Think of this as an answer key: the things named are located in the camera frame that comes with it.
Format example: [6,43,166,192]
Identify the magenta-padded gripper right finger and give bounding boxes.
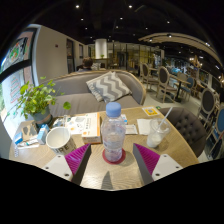
[132,142,184,187]

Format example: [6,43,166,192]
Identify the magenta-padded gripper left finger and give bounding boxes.
[42,143,93,187]

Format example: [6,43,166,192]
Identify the clear blue-capped water bottle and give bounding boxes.
[100,101,127,164]

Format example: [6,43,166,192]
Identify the white mug with dark lettering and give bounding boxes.
[45,126,79,157]

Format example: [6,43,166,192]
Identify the clear plastic cup with straw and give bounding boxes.
[146,106,175,149]

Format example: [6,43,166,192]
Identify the flat round red coaster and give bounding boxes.
[101,148,127,166]

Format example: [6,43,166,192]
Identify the white paper napkin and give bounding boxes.
[136,118,153,136]

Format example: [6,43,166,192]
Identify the white and orange box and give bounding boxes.
[81,112,102,145]

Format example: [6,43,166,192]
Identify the printed paper menu sheet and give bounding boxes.
[53,114,90,135]

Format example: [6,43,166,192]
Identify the small blue white carton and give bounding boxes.
[36,123,51,145]

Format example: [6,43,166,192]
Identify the dark grey tufted chair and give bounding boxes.
[159,106,208,159]

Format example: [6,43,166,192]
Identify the yellow square table sticker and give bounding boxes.
[141,105,161,117]

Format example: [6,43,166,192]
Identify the grey curved sofa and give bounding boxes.
[39,69,148,118]

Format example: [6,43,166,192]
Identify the green potted plant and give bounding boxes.
[14,76,73,128]

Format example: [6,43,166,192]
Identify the grey white chevron cushion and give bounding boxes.
[85,70,133,104]

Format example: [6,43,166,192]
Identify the group of dining chairs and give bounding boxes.
[138,61,224,162]

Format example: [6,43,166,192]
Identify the person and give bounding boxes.
[75,57,95,73]

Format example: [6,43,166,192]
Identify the window with colourful posters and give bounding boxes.
[0,28,38,135]

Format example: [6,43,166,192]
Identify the white round column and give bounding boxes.
[94,38,109,60]

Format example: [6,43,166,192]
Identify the group of ceiling lights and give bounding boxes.
[73,2,211,48]

